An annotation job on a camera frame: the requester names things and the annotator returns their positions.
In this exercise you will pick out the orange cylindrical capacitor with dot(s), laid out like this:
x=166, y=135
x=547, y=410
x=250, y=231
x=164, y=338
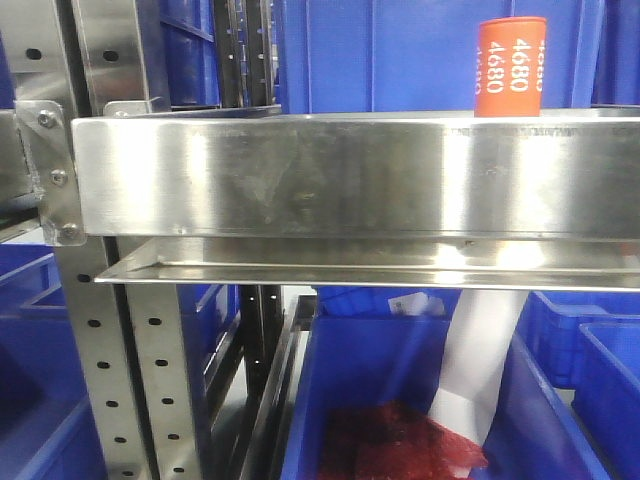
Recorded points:
x=511, y=54

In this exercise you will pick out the steel corner bracket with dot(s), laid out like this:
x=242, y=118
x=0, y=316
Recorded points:
x=44, y=129

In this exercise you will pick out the perforated steel shelf upright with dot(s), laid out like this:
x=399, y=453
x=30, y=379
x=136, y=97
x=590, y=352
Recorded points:
x=140, y=351

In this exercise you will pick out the blue bin with red bags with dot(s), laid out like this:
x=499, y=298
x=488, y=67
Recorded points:
x=354, y=362

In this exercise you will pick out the blue bin lower left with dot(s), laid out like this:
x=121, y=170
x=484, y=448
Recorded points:
x=47, y=426

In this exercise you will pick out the blue bin upper left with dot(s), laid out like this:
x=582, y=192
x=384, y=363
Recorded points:
x=188, y=33

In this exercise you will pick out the stainless steel shelf front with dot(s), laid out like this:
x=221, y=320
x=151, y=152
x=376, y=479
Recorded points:
x=571, y=175

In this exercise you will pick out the red mesh bags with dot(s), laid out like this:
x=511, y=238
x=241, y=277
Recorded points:
x=394, y=441

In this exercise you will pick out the blue bin behind capacitor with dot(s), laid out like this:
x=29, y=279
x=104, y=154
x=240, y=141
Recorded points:
x=359, y=56

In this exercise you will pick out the blue bin lower right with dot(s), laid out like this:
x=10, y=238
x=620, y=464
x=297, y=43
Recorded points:
x=588, y=342

